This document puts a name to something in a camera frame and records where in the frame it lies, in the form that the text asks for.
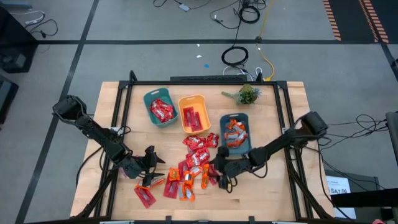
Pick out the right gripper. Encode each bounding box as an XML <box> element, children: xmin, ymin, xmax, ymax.
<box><xmin>208</xmin><ymin>155</ymin><xmax>259</xmax><ymax>190</ymax></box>

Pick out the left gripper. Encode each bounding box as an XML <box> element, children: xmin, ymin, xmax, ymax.
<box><xmin>119</xmin><ymin>154</ymin><xmax>166</xmax><ymax>187</ymax></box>

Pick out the red Skittles candy pack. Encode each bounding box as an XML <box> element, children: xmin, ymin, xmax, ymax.
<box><xmin>149</xmin><ymin>99</ymin><xmax>162</xmax><ymax>113</ymax></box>
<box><xmin>206</xmin><ymin>133</ymin><xmax>220</xmax><ymax>148</ymax></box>
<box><xmin>195</xmin><ymin>147</ymin><xmax>211</xmax><ymax>164</ymax></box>
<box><xmin>182</xmin><ymin>135</ymin><xmax>207</xmax><ymax>152</ymax></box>
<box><xmin>157</xmin><ymin>102</ymin><xmax>175</xmax><ymax>115</ymax></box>
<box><xmin>160</xmin><ymin>111</ymin><xmax>175</xmax><ymax>123</ymax></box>
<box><xmin>185</xmin><ymin>152</ymin><xmax>200</xmax><ymax>169</ymax></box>
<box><xmin>151</xmin><ymin>108</ymin><xmax>165</xmax><ymax>121</ymax></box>

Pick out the grey-blue plastic bin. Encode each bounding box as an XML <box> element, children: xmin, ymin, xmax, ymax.
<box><xmin>219</xmin><ymin>113</ymin><xmax>252</xmax><ymax>156</ymax></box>

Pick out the teal plastic bin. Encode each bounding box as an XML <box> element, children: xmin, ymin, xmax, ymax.
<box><xmin>143</xmin><ymin>87</ymin><xmax>179</xmax><ymax>128</ymax></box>

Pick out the yellow plastic bin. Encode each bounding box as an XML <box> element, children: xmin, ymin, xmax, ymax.
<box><xmin>177</xmin><ymin>94</ymin><xmax>212</xmax><ymax>135</ymax></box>

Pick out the artificial green plant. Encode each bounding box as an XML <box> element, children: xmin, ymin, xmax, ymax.
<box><xmin>221</xmin><ymin>83</ymin><xmax>262</xmax><ymax>106</ymax></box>

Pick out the black bar behind table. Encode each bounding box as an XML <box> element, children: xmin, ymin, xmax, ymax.
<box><xmin>169</xmin><ymin>75</ymin><xmax>249</xmax><ymax>83</ymax></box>

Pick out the white paper sign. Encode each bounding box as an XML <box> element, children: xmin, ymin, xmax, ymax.
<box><xmin>325</xmin><ymin>175</ymin><xmax>357</xmax><ymax>220</ymax></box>

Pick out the black side table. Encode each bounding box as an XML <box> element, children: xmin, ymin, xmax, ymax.
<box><xmin>325</xmin><ymin>169</ymin><xmax>398</xmax><ymax>224</ymax></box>

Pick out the black equipment box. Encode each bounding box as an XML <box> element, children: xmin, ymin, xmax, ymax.
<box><xmin>0</xmin><ymin>74</ymin><xmax>19</xmax><ymax>125</ymax></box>

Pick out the black desk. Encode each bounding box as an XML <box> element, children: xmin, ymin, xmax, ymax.
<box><xmin>0</xmin><ymin>5</ymin><xmax>39</xmax><ymax>74</ymax></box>

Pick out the black orange-striped floor mat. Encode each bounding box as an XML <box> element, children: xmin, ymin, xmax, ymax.
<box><xmin>322</xmin><ymin>0</ymin><xmax>398</xmax><ymax>44</ymax></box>

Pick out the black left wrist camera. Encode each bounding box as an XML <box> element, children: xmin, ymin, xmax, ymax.
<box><xmin>143</xmin><ymin>145</ymin><xmax>157</xmax><ymax>170</ymax></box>

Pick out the white floor cable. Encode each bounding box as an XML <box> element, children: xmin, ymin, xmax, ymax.
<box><xmin>222</xmin><ymin>65</ymin><xmax>264</xmax><ymax>82</ymax></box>

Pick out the yellow floor cable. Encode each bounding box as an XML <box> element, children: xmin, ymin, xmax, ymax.
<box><xmin>255</xmin><ymin>0</ymin><xmax>277</xmax><ymax>82</ymax></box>

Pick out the black coiled floor cable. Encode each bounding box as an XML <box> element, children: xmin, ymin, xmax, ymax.
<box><xmin>221</xmin><ymin>45</ymin><xmax>249</xmax><ymax>67</ymax></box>
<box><xmin>238</xmin><ymin>4</ymin><xmax>261</xmax><ymax>25</ymax></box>

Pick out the white power strip cable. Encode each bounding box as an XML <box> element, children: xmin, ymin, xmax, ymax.
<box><xmin>11</xmin><ymin>10</ymin><xmax>46</xmax><ymax>26</ymax></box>

